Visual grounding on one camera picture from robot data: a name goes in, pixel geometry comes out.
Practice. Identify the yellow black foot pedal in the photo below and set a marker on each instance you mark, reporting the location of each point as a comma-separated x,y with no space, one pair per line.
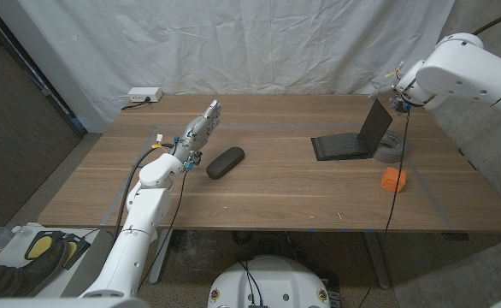
41,246
77,248

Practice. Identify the white backdrop cloth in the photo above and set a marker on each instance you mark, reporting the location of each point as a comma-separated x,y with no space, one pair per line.
233,43

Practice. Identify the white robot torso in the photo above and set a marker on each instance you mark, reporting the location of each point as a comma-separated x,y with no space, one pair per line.
276,282

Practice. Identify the black laptop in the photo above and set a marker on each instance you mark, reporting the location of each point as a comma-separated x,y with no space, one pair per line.
340,145

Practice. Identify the black glasses case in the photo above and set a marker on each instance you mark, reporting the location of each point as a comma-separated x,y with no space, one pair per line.
225,162

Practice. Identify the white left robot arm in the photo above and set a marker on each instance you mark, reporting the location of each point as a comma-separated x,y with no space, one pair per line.
143,209

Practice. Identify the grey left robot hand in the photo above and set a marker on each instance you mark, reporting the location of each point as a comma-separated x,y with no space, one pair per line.
199,130

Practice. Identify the dark grey door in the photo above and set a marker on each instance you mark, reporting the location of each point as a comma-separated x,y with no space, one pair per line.
11,128

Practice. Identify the dark shoe of person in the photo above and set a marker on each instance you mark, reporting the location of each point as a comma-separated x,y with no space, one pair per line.
32,274

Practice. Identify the grey duct tape roll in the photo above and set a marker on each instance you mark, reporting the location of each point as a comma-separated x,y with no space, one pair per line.
393,152

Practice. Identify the grey table leg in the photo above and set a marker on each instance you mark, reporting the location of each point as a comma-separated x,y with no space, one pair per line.
376,261
160,256

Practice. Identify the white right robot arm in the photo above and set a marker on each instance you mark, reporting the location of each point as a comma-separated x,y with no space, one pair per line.
460,72

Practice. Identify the short grey tape strip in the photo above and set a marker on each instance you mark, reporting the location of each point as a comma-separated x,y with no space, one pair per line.
435,201
109,212

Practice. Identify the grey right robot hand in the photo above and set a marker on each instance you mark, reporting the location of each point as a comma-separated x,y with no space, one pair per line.
383,90

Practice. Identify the orange cube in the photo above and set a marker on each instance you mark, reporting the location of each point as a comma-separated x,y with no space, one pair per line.
389,179

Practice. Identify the black table foot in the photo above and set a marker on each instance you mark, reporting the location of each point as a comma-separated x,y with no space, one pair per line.
455,236

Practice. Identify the white power outlet box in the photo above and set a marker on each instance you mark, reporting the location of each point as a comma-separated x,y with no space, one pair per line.
144,94

